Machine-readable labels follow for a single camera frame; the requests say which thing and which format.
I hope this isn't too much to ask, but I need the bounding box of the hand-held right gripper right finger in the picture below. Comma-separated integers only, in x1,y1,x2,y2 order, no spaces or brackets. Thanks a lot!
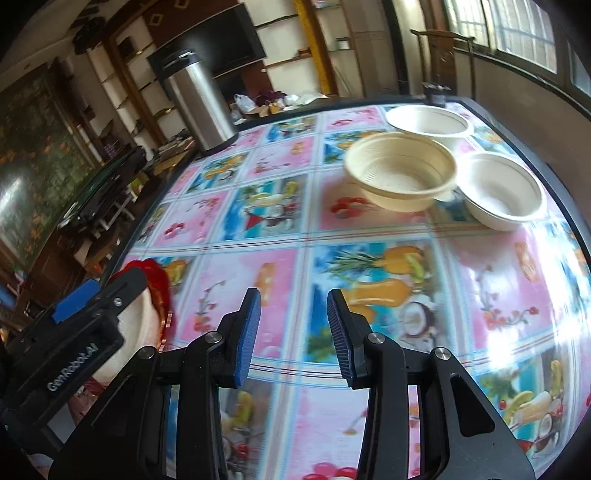
327,290,536,480

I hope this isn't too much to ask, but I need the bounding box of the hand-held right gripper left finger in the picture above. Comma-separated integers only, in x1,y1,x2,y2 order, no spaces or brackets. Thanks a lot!
48,287,262,480

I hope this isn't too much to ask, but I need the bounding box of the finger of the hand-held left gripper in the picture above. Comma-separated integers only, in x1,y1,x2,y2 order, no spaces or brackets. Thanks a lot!
95,267,148,319
52,279,100,324

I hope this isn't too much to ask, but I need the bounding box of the cream ribbed plastic bowl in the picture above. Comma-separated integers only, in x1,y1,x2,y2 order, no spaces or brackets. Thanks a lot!
99,291,162,384
344,131,459,213

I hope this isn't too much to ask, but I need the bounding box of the red plate with white label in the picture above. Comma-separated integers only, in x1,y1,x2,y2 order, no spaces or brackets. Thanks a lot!
121,258,172,324

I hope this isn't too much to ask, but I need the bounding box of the white disposable bowl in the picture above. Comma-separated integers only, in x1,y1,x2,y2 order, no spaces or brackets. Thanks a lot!
385,105,474,151
455,152,548,232

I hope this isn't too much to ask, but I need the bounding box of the fruit printed tablecloth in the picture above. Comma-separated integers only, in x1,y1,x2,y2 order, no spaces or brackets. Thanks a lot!
69,102,591,480

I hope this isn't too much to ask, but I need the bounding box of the cluttered wooden side table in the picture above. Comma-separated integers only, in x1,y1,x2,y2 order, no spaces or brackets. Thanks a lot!
148,131,199,176

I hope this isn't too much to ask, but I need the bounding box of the stainless steel thermos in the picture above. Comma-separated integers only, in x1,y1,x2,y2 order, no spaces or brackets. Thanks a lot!
152,48,239,155

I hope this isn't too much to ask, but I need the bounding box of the black rimmed dining table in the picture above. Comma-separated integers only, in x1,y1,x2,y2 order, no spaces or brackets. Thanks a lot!
60,95,591,480

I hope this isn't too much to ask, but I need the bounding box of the small black jar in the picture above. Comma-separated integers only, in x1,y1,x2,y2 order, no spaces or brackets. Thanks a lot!
422,82,451,106

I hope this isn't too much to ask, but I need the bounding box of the black television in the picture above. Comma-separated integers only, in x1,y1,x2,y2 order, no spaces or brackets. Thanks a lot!
198,4,269,77

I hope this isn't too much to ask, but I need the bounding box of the yellow pillar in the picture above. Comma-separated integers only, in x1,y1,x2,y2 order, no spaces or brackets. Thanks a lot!
293,0,340,97

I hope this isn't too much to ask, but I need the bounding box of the wooden chair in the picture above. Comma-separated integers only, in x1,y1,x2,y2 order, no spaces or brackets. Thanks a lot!
410,28,476,100

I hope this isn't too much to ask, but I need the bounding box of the barred window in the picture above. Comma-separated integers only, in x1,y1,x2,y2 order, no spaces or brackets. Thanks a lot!
441,0,591,116

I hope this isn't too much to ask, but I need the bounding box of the flower wall painting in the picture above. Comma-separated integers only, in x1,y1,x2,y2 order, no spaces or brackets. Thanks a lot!
0,69,93,259

